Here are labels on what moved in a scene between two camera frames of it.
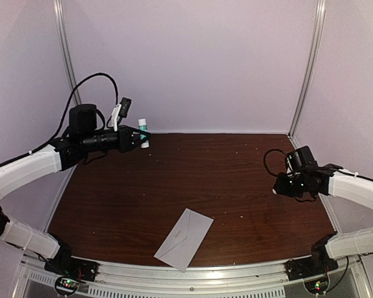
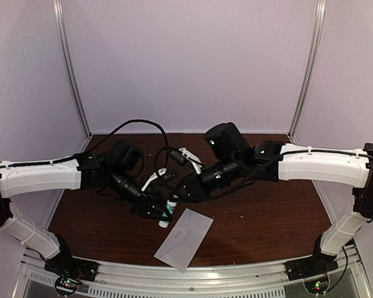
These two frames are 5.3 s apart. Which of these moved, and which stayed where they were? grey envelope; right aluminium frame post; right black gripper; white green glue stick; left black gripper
Moved: left black gripper; white green glue stick; right black gripper
Stayed: right aluminium frame post; grey envelope
